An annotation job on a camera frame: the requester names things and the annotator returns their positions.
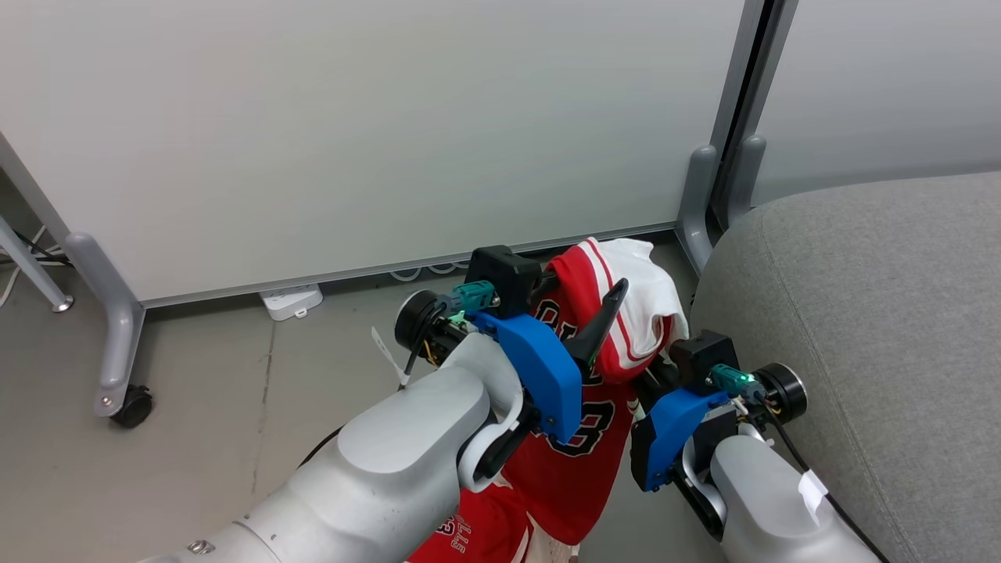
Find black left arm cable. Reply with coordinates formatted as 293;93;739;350
296;425;346;472

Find white power strip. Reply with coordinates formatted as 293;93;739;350
259;284;325;322

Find grey partition leg with caster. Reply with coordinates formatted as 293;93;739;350
63;231;147;419

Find white cable label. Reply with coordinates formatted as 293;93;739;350
797;470;829;517

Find white coiled cables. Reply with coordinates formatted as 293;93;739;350
389;260;470;282

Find large white partition panel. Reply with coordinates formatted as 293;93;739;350
0;0;766;307

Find black caster wheel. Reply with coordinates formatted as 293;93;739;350
110;384;155;429

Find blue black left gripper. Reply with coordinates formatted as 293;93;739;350
393;278;630;445

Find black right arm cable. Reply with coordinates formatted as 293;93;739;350
752;393;891;563

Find white zip tie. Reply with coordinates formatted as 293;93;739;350
371;326;411;389

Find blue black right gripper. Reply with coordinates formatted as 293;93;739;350
630;363;809;493

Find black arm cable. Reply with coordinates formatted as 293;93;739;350
752;393;891;563
296;425;346;472

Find teal cable connector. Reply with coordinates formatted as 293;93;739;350
707;364;756;396
449;281;499;315

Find grey partition foot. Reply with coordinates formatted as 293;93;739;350
676;144;719;276
727;134;768;229

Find grey fabric sofa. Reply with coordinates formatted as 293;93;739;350
691;171;1001;563

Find red basketball jersey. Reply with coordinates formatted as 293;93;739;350
407;238;677;563

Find black and white floor cables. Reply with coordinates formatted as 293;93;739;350
0;225;73;307

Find grey metal table leg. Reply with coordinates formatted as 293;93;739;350
0;214;75;314

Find white garment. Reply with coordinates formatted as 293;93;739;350
587;238;690;370

